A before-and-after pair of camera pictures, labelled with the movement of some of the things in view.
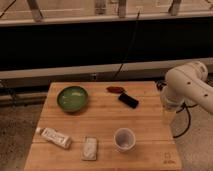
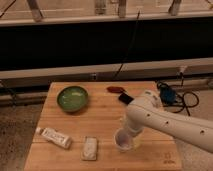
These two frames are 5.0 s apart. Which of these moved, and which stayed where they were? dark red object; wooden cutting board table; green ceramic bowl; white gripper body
Moved: white gripper body
Stayed: wooden cutting board table; dark red object; green ceramic bowl
